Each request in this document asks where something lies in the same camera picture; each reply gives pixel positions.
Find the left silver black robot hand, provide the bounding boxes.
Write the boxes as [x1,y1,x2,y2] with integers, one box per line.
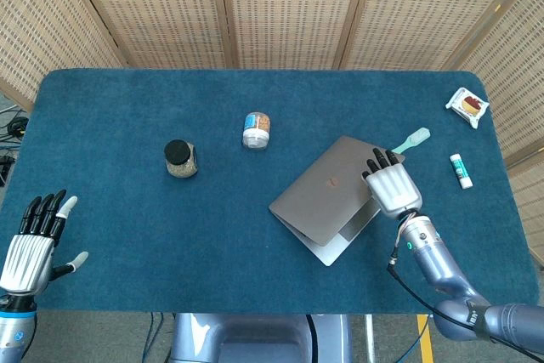
[0,189,89,296]

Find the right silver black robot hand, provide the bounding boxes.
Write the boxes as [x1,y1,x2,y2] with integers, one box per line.
[360,147,423,218]

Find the silver laptop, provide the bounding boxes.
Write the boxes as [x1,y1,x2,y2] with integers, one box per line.
[268,135,406,267]

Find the mint green brush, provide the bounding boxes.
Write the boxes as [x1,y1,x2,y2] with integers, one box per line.
[391,127,431,155]

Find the white green glue stick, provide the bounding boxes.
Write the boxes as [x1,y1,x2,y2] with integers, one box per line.
[449,153,474,190]

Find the white packaged snack cake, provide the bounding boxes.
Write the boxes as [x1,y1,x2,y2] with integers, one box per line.
[445,87,490,130]

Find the clear plastic snack jar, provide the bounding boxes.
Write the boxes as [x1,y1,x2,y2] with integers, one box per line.
[241,111,272,151]

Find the yellow floor tape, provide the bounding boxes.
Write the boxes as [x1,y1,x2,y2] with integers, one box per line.
[416,314,436,363]

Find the blue table mat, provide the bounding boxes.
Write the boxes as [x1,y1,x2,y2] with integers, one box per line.
[0,67,541,315]

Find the glass jar with black lid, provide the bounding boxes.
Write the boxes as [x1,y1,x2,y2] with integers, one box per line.
[163,139,201,179]

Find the silver robot torso base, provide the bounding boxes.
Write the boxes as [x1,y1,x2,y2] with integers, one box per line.
[167,312,354,363]

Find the woven bamboo folding screen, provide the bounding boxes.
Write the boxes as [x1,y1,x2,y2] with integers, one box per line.
[0,0,544,265]

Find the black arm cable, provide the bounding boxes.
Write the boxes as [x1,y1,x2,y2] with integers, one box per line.
[385,213,544,363]

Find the black cables on floor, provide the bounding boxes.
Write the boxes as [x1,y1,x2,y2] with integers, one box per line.
[0,105,30,188]

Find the blue cable under table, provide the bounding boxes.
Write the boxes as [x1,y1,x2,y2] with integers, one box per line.
[143,312,166,363]

